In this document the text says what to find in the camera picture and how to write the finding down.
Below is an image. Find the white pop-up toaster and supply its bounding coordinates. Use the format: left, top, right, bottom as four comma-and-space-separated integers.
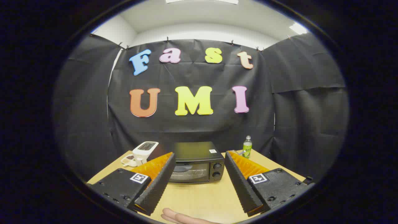
132, 141, 159, 166

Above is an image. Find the green drink bottle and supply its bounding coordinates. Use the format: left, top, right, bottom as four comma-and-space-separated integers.
243, 135, 252, 158

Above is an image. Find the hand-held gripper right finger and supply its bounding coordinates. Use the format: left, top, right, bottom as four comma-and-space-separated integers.
224, 151, 314, 217

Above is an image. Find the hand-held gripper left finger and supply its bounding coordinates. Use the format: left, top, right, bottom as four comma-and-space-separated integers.
87, 152, 177, 216

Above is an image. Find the small white dish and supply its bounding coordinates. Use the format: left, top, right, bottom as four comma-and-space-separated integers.
121, 154, 138, 167

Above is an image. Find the ceiling light panel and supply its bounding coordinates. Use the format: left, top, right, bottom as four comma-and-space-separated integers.
289, 22, 308, 35

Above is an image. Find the black toaster oven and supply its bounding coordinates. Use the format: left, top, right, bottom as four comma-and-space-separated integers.
168, 142, 225, 183

